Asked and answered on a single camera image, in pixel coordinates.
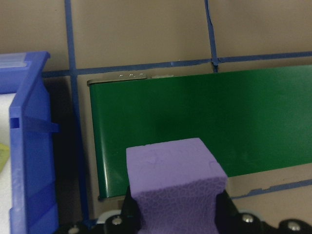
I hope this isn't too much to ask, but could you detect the purple foam block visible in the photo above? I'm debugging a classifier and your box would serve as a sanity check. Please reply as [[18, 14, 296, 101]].
[[126, 137, 229, 234]]

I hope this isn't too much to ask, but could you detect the yellow foam block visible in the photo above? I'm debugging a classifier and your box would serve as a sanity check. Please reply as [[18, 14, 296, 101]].
[[0, 143, 11, 176]]

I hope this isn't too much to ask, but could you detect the green conveyor belt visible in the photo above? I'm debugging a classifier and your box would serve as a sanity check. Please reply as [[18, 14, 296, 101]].
[[87, 64, 312, 202]]

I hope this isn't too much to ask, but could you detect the white foam pad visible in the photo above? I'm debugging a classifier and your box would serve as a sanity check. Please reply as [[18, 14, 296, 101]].
[[0, 94, 17, 213]]

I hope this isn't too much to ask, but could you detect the blue plastic storage bin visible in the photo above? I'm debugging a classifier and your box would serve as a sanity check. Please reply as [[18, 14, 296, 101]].
[[0, 51, 60, 234]]

